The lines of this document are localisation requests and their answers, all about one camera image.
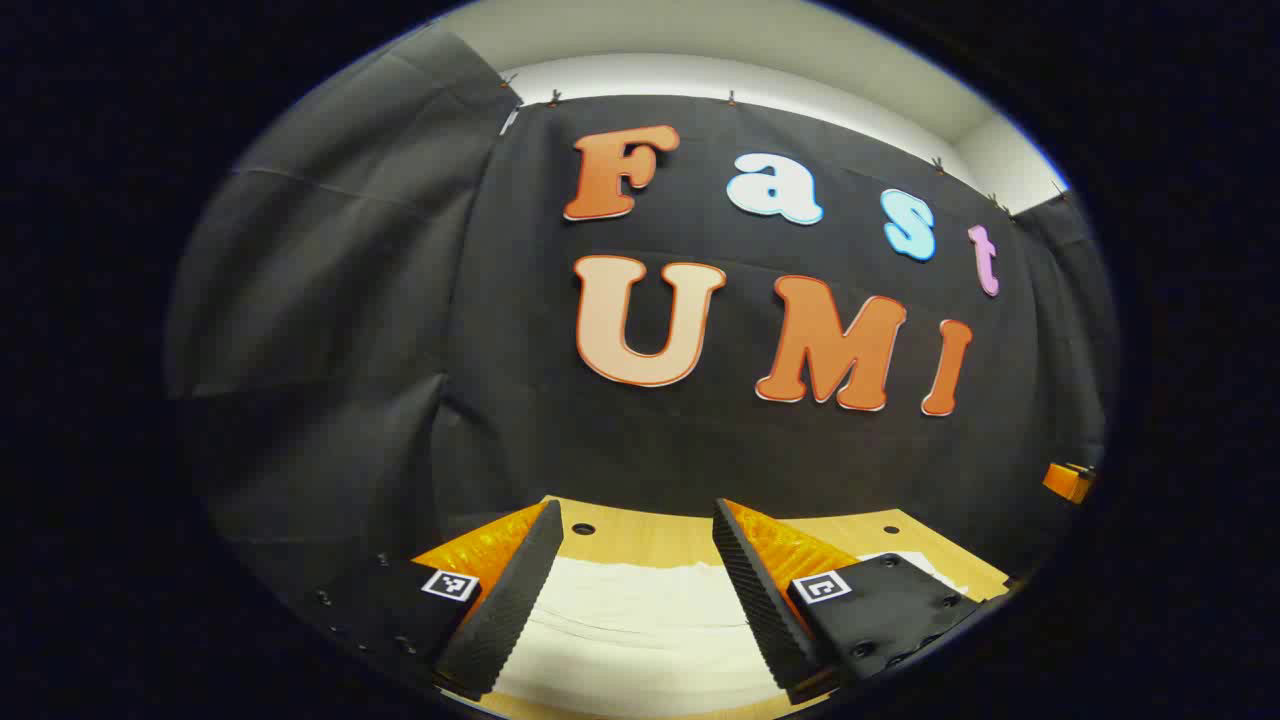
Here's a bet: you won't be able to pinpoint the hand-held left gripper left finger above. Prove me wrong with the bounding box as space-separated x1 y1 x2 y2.
300 499 566 701

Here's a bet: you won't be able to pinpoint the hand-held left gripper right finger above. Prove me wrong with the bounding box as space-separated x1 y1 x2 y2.
711 497 988 707

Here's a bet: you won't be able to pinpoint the white jeans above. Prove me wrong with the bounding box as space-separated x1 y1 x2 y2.
493 549 973 717

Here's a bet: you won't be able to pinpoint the black backdrop cloth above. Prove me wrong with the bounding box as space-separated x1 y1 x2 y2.
163 22 1118 606

